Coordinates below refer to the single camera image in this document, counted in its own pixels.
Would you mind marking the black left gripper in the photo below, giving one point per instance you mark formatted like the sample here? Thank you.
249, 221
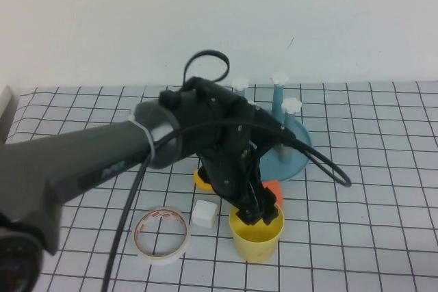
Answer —
226, 169

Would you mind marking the yellow plastic cup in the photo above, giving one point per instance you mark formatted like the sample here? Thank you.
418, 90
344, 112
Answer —
256, 251

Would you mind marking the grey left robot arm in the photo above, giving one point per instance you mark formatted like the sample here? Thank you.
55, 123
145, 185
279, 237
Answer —
85, 155

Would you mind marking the blue cup stand white caps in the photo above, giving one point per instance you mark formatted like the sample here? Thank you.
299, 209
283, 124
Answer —
291, 169

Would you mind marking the orange foam cube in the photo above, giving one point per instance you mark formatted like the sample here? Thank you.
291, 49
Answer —
277, 193

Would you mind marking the white foam cube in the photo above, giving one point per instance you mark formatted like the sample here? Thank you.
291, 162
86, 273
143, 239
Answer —
204, 215

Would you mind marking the yellow rubber duck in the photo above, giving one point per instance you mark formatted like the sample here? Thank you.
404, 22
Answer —
199, 180

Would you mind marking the white tape roll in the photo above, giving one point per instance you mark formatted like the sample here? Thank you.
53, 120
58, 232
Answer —
161, 260

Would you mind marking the white zip tie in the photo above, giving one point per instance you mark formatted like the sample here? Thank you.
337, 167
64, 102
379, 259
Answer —
147, 134

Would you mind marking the white edge board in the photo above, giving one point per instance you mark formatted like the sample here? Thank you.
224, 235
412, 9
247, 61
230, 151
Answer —
7, 104

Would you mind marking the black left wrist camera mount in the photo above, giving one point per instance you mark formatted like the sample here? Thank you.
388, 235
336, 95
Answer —
212, 107

